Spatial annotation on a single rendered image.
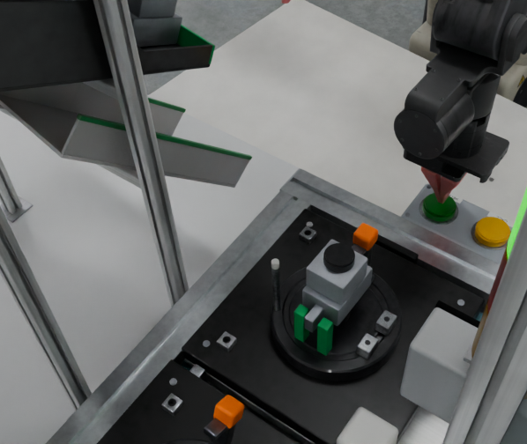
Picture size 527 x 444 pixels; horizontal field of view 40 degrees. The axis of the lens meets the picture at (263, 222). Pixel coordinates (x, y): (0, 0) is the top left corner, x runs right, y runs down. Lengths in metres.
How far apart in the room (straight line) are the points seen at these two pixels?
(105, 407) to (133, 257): 0.28
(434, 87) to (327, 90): 0.53
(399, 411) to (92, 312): 0.43
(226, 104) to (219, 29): 1.66
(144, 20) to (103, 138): 0.12
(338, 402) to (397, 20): 2.26
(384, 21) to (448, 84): 2.17
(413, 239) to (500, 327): 0.54
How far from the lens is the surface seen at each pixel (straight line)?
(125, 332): 0.96
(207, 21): 2.92
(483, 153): 0.84
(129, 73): 0.65
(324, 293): 0.72
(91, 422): 0.80
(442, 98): 0.71
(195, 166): 0.83
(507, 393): 0.41
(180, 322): 0.84
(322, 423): 0.75
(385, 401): 0.77
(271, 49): 1.32
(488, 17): 0.72
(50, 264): 1.05
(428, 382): 0.51
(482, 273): 0.89
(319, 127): 1.17
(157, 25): 0.76
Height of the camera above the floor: 1.66
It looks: 50 degrees down
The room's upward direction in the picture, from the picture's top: 4 degrees counter-clockwise
